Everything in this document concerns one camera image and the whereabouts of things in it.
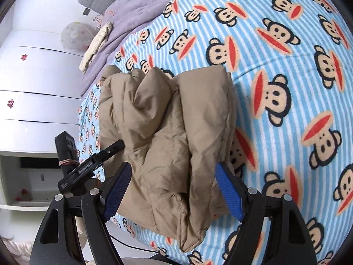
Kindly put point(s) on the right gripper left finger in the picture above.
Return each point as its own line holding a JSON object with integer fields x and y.
{"x": 57, "y": 240}

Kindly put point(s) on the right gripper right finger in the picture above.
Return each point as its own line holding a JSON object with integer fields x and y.
{"x": 288, "y": 240}

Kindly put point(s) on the tan puffer jacket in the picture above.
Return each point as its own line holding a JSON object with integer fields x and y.
{"x": 175, "y": 131}

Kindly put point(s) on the white wardrobe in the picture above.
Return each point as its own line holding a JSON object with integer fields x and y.
{"x": 40, "y": 98}

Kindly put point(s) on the covered standing fan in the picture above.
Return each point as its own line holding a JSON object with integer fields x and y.
{"x": 77, "y": 35}

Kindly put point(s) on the cream folded garment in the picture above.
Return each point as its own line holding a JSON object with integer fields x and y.
{"x": 97, "y": 43}

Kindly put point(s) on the purple duvet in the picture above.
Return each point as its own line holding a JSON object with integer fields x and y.
{"x": 127, "y": 16}

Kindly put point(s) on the monkey print blue blanket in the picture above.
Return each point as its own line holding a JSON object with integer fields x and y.
{"x": 291, "y": 67}

